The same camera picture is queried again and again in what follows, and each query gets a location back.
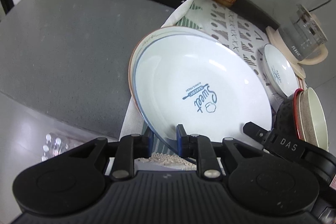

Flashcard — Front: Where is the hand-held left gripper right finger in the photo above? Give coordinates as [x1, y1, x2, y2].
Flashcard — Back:
[176, 124, 269, 181]

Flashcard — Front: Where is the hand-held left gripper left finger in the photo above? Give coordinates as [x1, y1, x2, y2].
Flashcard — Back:
[66, 130, 154, 182]

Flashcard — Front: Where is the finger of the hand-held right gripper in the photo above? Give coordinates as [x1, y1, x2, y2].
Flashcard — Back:
[243, 121, 305, 162]

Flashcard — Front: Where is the red and black bowl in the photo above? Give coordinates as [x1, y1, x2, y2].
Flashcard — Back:
[273, 89, 305, 141]

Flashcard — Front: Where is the pale green bowl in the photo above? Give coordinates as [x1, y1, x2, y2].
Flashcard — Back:
[299, 87, 329, 151]

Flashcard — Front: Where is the white plate blue print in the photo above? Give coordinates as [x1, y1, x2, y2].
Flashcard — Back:
[132, 29, 273, 151]

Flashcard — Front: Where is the small white plate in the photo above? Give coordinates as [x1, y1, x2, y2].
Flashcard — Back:
[263, 43, 299, 98]

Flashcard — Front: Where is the large white flower plate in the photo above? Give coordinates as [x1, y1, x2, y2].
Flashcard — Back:
[128, 26, 210, 114]

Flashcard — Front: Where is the pack of water bottles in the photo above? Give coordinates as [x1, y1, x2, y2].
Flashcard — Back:
[40, 132, 69, 162]

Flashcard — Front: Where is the patterned tasselled cloth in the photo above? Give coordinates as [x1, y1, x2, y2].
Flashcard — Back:
[121, 0, 307, 170]

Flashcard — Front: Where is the black power cable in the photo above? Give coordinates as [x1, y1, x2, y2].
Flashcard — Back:
[307, 0, 336, 12]

